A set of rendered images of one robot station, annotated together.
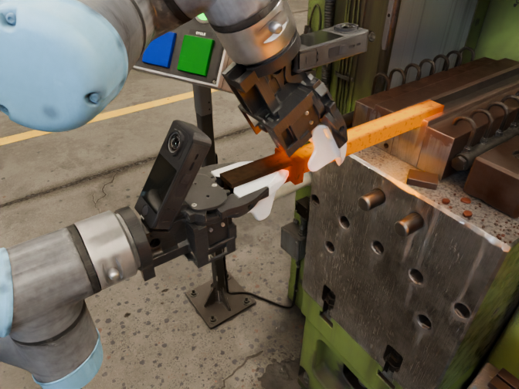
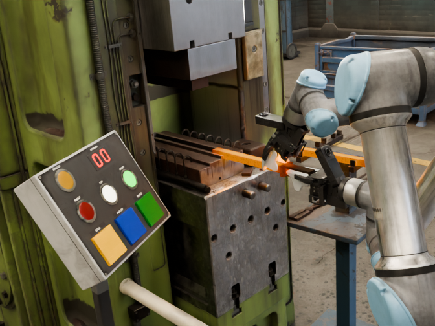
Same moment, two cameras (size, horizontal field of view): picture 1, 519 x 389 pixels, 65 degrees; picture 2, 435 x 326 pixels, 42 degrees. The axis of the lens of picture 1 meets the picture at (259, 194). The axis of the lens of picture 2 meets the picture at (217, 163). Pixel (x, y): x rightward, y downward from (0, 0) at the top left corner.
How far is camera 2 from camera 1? 176 cm
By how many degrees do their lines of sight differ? 83
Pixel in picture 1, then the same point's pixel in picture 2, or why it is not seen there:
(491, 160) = (252, 147)
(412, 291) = (268, 219)
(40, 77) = not seen: hidden behind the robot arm
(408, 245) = (261, 200)
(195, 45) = (147, 202)
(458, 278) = (278, 191)
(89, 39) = not seen: hidden behind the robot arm
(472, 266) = (279, 180)
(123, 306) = not seen: outside the picture
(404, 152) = (228, 173)
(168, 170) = (333, 160)
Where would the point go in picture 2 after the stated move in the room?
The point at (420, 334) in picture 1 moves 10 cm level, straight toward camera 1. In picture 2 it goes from (276, 235) to (303, 239)
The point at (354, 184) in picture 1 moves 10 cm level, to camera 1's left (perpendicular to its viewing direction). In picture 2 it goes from (232, 201) to (238, 213)
